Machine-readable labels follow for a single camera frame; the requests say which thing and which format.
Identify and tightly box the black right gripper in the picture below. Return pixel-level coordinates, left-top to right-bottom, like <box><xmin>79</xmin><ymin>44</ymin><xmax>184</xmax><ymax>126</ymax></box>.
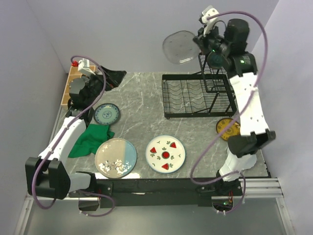
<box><xmin>192</xmin><ymin>22</ymin><xmax>230</xmax><ymax>58</ymax></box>

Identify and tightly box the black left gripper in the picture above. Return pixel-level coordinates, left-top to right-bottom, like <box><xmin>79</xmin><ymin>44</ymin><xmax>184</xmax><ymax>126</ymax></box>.
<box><xmin>85</xmin><ymin>66</ymin><xmax>126</xmax><ymax>106</ymax></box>

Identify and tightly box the clear glass plate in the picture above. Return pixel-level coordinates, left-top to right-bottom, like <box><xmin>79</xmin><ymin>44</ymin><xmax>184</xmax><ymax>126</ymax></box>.
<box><xmin>162</xmin><ymin>30</ymin><xmax>200</xmax><ymax>65</ymax></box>

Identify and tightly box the light blue patterned plate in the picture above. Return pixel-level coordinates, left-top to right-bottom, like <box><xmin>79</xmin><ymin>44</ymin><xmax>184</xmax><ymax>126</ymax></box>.
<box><xmin>93</xmin><ymin>103</ymin><xmax>120</xmax><ymax>125</ymax></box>

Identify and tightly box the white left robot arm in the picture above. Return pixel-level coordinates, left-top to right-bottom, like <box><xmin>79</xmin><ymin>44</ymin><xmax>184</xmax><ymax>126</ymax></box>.
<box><xmin>25</xmin><ymin>65</ymin><xmax>127</xmax><ymax>199</ymax></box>

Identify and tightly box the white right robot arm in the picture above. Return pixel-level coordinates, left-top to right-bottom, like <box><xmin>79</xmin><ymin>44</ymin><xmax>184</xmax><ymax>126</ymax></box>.
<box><xmin>193</xmin><ymin>16</ymin><xmax>276</xmax><ymax>195</ymax></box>

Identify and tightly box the wooden compartment box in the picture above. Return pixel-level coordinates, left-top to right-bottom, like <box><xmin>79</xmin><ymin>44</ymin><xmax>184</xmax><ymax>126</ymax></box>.
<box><xmin>61</xmin><ymin>66</ymin><xmax>83</xmax><ymax>110</ymax></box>

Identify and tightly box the green cloth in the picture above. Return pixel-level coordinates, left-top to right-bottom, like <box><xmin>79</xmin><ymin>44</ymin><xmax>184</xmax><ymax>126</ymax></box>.
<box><xmin>68</xmin><ymin>124</ymin><xmax>115</xmax><ymax>158</ymax></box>

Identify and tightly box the beige and blue plate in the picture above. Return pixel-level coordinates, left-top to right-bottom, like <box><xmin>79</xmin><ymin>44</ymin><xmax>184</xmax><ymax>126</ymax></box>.
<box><xmin>95</xmin><ymin>138</ymin><xmax>137</xmax><ymax>179</ymax></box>

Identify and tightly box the watermelon pattern white plate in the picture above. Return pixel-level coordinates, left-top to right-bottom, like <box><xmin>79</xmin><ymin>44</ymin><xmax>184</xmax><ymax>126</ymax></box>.
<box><xmin>145</xmin><ymin>135</ymin><xmax>186</xmax><ymax>174</ymax></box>

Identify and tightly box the yellow patterned glass plate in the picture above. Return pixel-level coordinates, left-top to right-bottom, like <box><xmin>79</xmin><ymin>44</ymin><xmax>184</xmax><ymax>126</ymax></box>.
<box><xmin>216</xmin><ymin>118</ymin><xmax>242</xmax><ymax>142</ymax></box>

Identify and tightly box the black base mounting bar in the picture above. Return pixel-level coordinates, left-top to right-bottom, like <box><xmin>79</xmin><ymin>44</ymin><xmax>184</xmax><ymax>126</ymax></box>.
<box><xmin>79</xmin><ymin>178</ymin><xmax>243</xmax><ymax>207</ymax></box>

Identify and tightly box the pale blue scalloped plate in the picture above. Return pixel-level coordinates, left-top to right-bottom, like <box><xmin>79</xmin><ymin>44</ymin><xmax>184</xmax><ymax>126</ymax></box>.
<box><xmin>226</xmin><ymin>148</ymin><xmax>257</xmax><ymax>172</ymax></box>

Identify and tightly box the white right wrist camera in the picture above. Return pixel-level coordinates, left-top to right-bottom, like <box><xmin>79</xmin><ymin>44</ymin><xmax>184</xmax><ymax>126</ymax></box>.
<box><xmin>200</xmin><ymin>5</ymin><xmax>219</xmax><ymax>36</ymax></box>

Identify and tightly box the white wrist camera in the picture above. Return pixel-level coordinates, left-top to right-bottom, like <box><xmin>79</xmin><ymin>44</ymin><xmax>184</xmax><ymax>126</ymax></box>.
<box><xmin>200</xmin><ymin>5</ymin><xmax>219</xmax><ymax>36</ymax></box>
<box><xmin>70</xmin><ymin>59</ymin><xmax>97</xmax><ymax>76</ymax></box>

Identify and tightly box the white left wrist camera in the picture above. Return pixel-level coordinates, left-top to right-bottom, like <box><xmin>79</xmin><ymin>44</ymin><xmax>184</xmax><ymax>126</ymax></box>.
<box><xmin>70</xmin><ymin>59</ymin><xmax>97</xmax><ymax>76</ymax></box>

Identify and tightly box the black wire dish rack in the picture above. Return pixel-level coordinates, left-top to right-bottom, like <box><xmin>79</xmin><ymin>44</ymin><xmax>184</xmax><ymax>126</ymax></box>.
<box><xmin>161</xmin><ymin>55</ymin><xmax>238</xmax><ymax>119</ymax></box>

